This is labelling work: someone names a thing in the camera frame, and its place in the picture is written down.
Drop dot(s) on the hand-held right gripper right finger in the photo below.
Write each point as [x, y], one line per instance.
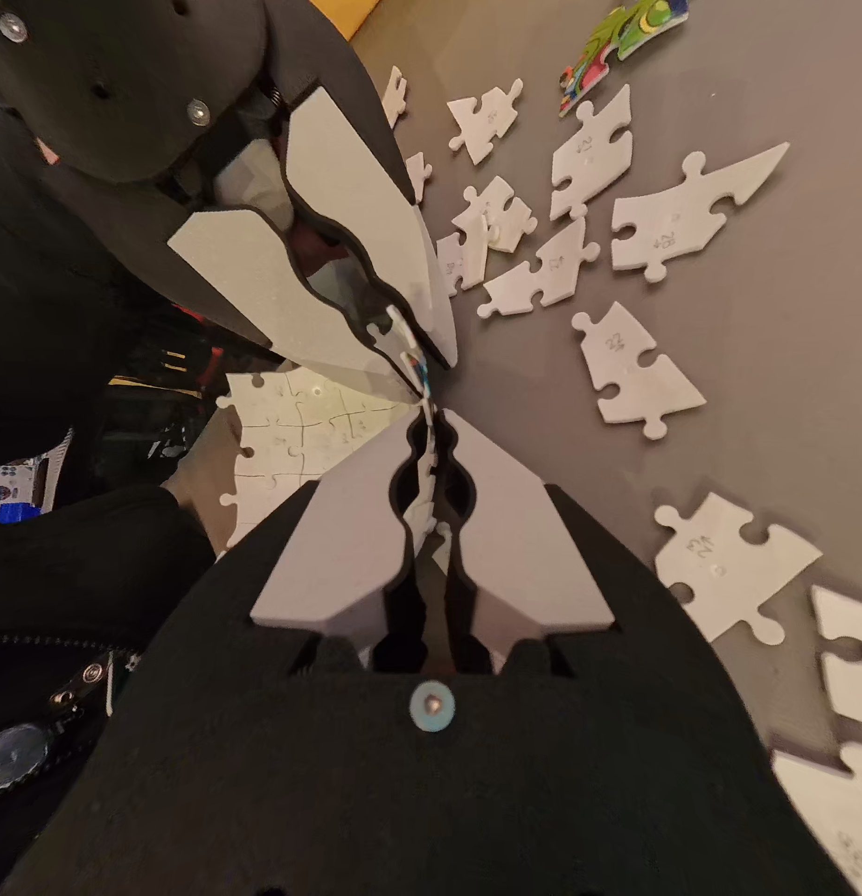
[529, 560]

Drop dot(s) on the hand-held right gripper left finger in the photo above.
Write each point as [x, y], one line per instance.
[333, 553]

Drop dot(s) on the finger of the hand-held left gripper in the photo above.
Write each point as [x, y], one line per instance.
[361, 182]
[263, 280]

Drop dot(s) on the single white puzzle piece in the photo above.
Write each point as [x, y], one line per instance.
[422, 490]

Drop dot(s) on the partly built white puzzle ball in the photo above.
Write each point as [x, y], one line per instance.
[284, 434]

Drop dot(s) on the white puzzle pieces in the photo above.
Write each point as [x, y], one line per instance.
[641, 371]

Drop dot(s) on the colourful printed puzzle piece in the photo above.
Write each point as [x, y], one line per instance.
[613, 42]

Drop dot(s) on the yellow plastic bin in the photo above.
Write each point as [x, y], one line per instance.
[347, 14]

